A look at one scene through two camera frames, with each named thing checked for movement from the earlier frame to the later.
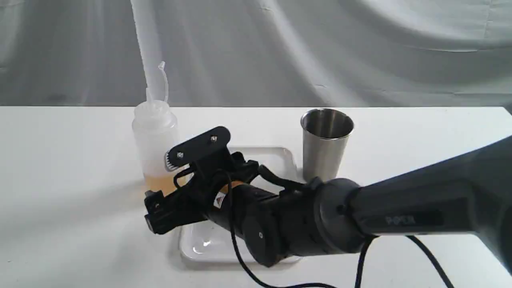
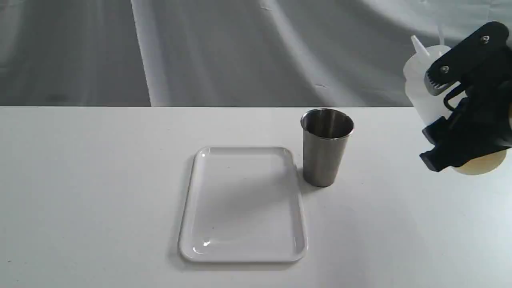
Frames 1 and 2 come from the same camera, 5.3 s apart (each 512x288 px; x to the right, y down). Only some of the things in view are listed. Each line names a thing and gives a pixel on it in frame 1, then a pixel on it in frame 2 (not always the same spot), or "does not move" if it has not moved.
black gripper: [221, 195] -> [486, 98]
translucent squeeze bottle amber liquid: [154, 131] -> [428, 107]
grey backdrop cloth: [107, 53] does not move
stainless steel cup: [325, 133] does not move
